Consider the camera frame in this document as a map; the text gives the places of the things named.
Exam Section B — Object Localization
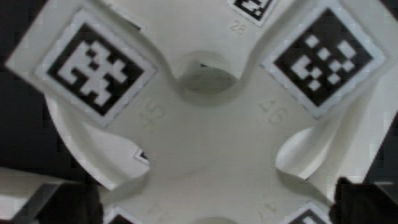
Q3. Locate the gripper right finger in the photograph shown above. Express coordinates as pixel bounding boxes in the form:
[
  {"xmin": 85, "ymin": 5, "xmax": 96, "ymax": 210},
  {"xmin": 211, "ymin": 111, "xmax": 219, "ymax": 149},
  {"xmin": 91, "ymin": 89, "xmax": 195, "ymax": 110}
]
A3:
[{"xmin": 329, "ymin": 177, "xmax": 398, "ymax": 224}]

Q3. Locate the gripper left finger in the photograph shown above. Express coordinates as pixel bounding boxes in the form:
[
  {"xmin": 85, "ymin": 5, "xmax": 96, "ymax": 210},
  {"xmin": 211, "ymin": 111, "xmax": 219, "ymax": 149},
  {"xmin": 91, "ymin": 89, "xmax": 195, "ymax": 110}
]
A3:
[{"xmin": 9, "ymin": 183, "xmax": 101, "ymax": 224}]

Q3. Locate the white cylindrical table leg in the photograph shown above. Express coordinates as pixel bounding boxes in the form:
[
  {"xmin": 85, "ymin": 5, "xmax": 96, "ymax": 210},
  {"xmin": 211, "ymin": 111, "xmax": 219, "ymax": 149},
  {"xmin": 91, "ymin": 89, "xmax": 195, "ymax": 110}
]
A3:
[{"xmin": 176, "ymin": 51, "xmax": 238, "ymax": 95}]

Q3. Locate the white round table top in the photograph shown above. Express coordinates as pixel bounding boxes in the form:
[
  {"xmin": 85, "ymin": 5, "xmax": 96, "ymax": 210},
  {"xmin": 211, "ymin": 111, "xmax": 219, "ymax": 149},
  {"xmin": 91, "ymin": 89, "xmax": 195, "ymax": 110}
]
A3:
[{"xmin": 37, "ymin": 0, "xmax": 398, "ymax": 187}]

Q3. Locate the white L-shaped frame border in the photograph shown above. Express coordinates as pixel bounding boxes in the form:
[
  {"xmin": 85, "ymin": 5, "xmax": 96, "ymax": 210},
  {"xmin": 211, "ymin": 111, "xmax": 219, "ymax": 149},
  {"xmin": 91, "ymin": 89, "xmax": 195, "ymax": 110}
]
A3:
[{"xmin": 0, "ymin": 167, "xmax": 75, "ymax": 224}]

